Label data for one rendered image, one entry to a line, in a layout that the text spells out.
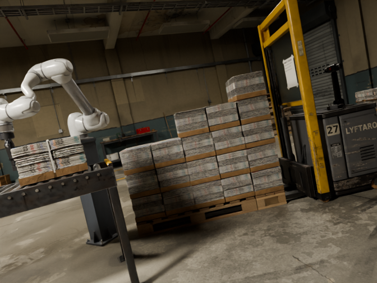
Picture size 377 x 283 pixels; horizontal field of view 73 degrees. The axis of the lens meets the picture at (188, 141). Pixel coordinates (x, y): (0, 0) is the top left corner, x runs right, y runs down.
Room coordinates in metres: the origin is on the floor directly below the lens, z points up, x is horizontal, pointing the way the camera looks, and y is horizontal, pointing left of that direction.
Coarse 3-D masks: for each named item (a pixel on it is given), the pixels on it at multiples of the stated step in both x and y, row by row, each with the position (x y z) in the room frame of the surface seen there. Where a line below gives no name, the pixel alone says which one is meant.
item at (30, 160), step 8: (32, 144) 1.51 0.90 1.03; (40, 144) 1.53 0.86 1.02; (16, 152) 1.47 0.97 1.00; (24, 152) 1.49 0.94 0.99; (32, 152) 1.50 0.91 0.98; (40, 152) 1.53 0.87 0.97; (16, 160) 1.47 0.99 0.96; (24, 160) 1.49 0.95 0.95; (32, 160) 1.50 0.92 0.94; (40, 160) 1.52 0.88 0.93; (24, 168) 1.48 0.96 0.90; (32, 168) 1.50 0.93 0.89; (40, 168) 1.52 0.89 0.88; (24, 176) 1.48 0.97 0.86
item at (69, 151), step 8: (72, 136) 1.60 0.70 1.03; (56, 144) 1.58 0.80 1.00; (64, 144) 1.58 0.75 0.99; (72, 144) 1.60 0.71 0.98; (80, 144) 1.62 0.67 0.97; (56, 152) 1.56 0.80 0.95; (64, 152) 1.58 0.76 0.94; (72, 152) 1.60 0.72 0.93; (80, 152) 1.62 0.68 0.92; (64, 160) 1.58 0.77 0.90; (72, 160) 1.60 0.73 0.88; (80, 160) 1.62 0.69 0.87
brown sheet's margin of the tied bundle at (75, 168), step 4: (80, 164) 1.61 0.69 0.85; (84, 164) 1.62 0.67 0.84; (64, 168) 1.57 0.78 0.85; (68, 168) 1.58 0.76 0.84; (72, 168) 1.59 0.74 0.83; (76, 168) 1.60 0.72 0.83; (80, 168) 1.61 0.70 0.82; (84, 168) 1.62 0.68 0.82; (64, 172) 1.57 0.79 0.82; (68, 172) 1.58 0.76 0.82; (72, 172) 1.59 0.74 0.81
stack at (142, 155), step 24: (144, 144) 2.65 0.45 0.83; (168, 144) 2.36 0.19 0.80; (192, 144) 2.38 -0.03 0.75; (216, 144) 2.38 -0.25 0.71; (240, 144) 2.39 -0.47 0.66; (168, 168) 2.36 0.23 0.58; (192, 168) 2.37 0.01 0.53; (216, 168) 2.38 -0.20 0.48; (240, 168) 2.38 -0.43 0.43; (168, 192) 2.36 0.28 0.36; (192, 192) 2.41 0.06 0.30; (216, 192) 2.37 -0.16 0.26; (240, 192) 2.39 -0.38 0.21; (168, 216) 2.36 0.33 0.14; (192, 216) 2.36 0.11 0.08
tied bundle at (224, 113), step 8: (224, 104) 2.39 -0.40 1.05; (232, 104) 2.39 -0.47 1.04; (208, 112) 2.38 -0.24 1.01; (216, 112) 2.39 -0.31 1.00; (224, 112) 2.39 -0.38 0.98; (232, 112) 2.39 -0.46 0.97; (208, 120) 2.38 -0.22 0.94; (216, 120) 2.38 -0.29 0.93; (224, 120) 2.39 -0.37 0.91; (232, 120) 2.39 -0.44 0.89
